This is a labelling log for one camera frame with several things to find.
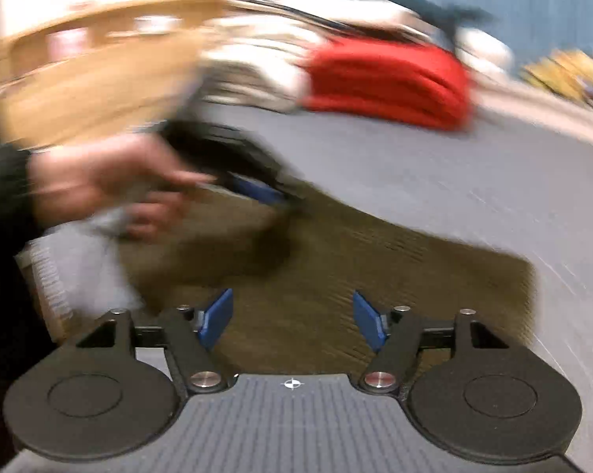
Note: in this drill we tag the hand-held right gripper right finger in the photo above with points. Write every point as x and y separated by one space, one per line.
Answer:
367 320

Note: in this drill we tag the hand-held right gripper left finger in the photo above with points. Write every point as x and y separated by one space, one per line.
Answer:
217 318

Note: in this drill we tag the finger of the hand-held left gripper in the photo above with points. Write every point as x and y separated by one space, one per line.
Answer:
259 191

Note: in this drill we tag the brown ribbed pants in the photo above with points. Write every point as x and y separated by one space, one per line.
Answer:
350 256

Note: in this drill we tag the person's left hand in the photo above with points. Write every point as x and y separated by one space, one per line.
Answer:
104 182

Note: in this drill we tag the grey white crumpled cloth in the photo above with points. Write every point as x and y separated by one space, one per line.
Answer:
257 69

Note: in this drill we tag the wooden basket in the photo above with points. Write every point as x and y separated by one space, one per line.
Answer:
104 59

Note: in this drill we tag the red folded cloth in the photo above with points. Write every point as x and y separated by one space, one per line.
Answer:
390 81

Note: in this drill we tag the yellow soft toy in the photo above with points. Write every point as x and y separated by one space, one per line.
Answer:
567 76

